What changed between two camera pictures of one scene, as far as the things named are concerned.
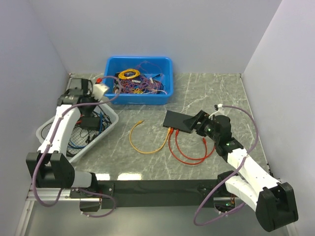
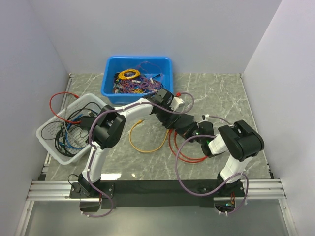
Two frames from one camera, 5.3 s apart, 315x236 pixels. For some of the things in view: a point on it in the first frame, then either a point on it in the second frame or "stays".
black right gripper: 205,118 -> 186,132
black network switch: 175,120 stays
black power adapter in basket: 90,122 stays
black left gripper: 88,112 -> 167,121
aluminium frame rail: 45,194 stays
